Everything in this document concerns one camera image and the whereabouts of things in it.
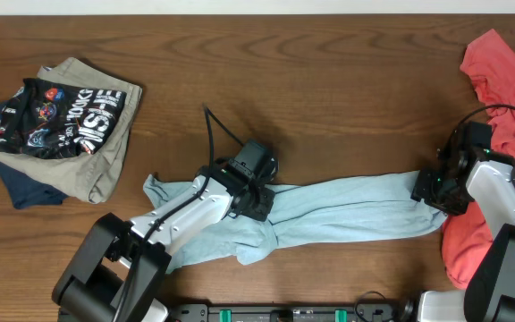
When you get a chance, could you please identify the black printed folded shirt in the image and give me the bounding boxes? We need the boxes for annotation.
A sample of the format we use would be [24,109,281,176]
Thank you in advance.
[0,78,127,159]

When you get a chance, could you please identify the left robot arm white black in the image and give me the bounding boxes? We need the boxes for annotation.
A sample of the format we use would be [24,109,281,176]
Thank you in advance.
[51,164,278,321]

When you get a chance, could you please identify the light blue t-shirt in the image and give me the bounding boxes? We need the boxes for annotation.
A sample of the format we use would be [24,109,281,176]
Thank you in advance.
[167,172,446,272]

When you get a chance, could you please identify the red t-shirt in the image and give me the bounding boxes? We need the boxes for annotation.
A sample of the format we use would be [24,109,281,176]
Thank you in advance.
[442,30,515,289]

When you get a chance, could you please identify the beige folded garment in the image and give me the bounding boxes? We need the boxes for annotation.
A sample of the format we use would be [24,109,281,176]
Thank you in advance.
[0,57,142,204]

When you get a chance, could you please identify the navy folded garment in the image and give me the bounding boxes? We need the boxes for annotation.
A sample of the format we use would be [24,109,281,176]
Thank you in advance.
[0,102,68,209]

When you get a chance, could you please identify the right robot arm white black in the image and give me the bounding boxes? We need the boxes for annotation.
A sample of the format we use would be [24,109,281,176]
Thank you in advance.
[411,146,515,322]

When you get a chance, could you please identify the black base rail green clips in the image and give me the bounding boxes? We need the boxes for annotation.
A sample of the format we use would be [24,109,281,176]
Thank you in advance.
[166,291,418,322]

